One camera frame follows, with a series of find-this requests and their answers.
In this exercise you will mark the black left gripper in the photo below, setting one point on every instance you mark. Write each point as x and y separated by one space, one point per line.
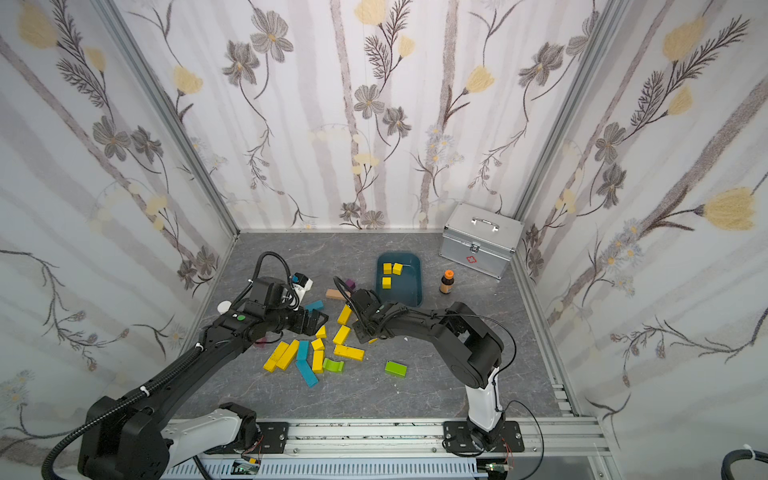
306 321

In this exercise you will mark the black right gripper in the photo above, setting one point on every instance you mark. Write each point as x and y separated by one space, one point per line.
366 306

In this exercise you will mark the yellow rectangular block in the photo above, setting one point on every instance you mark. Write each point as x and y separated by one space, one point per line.
342 335

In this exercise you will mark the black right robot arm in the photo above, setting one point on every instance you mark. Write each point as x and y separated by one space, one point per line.
471 350

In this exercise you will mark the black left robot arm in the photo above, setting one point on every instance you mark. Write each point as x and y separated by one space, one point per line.
122 439

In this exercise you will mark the natural wood block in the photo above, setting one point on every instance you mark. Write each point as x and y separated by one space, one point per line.
336 295

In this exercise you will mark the small teal block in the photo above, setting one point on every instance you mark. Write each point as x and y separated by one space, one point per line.
317 305

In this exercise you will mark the upright teal block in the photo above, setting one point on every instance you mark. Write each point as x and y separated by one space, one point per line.
303 351

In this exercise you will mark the yellow upright block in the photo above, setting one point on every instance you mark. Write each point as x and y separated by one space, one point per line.
317 364

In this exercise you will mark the green arch block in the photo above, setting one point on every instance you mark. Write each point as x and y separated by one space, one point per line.
333 366

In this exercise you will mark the long teal block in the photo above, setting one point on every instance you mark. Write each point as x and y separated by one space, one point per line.
307 373

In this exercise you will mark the teal plastic bin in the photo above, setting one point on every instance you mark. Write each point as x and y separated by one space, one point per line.
407 287

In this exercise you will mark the green flat block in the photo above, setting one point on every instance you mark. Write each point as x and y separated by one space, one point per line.
396 369

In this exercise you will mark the white cap orange bottle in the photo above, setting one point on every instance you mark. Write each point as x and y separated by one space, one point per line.
223 307

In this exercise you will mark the orange cap brown bottle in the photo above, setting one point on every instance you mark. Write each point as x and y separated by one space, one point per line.
447 282

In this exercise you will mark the silver metal case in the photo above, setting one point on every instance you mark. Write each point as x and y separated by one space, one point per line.
481 240

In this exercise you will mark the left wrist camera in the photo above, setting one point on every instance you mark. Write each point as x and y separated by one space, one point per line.
301 283

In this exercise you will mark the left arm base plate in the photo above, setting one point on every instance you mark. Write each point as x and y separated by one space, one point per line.
271 439

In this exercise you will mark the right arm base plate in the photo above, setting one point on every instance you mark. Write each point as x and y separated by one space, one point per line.
463 437

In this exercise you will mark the aluminium rail frame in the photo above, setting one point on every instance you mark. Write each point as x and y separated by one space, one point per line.
555 448

